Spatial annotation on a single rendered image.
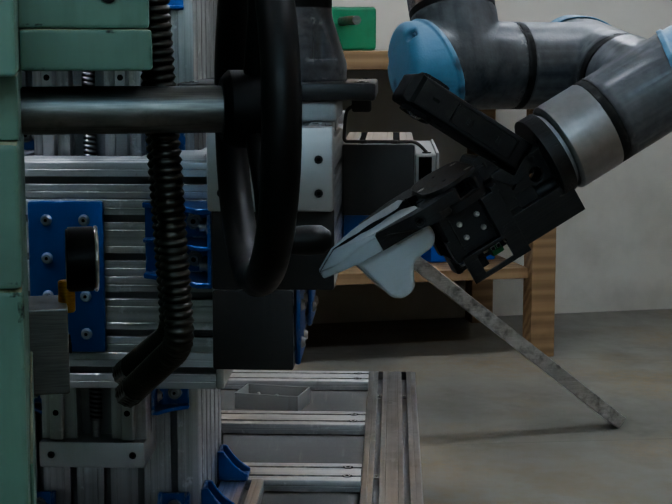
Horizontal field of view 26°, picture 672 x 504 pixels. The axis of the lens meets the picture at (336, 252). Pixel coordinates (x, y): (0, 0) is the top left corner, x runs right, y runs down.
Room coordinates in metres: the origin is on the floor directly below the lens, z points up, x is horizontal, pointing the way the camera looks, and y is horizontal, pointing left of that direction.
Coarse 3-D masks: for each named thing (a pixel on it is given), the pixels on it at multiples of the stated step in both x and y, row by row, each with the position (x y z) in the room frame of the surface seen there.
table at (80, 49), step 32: (0, 0) 0.84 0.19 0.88; (0, 32) 0.84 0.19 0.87; (32, 32) 1.05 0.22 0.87; (64, 32) 1.05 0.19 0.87; (96, 32) 1.06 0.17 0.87; (128, 32) 1.06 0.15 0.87; (0, 64) 0.84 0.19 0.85; (32, 64) 1.05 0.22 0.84; (64, 64) 1.05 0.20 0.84; (96, 64) 1.06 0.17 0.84; (128, 64) 1.06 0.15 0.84
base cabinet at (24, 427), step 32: (0, 320) 0.87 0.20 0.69; (0, 352) 0.87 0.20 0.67; (32, 352) 1.26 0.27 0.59; (0, 384) 0.87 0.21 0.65; (32, 384) 1.14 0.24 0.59; (0, 416) 0.87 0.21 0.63; (32, 416) 1.04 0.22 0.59; (0, 448) 0.87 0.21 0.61; (32, 448) 0.95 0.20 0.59; (0, 480) 0.87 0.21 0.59; (32, 480) 0.91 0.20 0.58
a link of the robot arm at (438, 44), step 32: (416, 0) 1.25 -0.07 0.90; (448, 0) 1.23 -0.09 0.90; (480, 0) 1.24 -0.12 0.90; (416, 32) 1.21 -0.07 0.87; (448, 32) 1.22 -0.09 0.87; (480, 32) 1.22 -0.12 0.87; (512, 32) 1.24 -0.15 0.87; (416, 64) 1.20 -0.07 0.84; (448, 64) 1.21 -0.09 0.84; (480, 64) 1.22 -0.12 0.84; (512, 64) 1.22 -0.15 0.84; (480, 96) 1.23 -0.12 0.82; (512, 96) 1.24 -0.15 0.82
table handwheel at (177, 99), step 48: (240, 0) 1.21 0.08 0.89; (288, 0) 1.01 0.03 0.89; (240, 48) 1.23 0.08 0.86; (288, 48) 0.99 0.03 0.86; (48, 96) 1.08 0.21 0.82; (96, 96) 1.09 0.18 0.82; (144, 96) 1.09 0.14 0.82; (192, 96) 1.10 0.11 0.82; (240, 96) 1.10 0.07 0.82; (288, 96) 0.99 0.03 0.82; (240, 144) 1.11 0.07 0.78; (288, 144) 0.99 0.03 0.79; (240, 192) 1.22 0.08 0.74; (288, 192) 1.00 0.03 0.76; (240, 240) 1.17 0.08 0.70; (288, 240) 1.02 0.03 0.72
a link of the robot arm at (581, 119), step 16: (560, 96) 1.17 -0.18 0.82; (576, 96) 1.16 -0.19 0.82; (592, 96) 1.16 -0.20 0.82; (544, 112) 1.16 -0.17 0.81; (560, 112) 1.16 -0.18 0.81; (576, 112) 1.15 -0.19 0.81; (592, 112) 1.15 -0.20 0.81; (560, 128) 1.15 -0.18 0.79; (576, 128) 1.15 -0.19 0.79; (592, 128) 1.15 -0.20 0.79; (608, 128) 1.15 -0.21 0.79; (576, 144) 1.14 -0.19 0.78; (592, 144) 1.15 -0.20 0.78; (608, 144) 1.15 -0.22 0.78; (576, 160) 1.15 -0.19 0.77; (592, 160) 1.15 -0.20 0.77; (608, 160) 1.16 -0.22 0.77; (592, 176) 1.16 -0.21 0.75
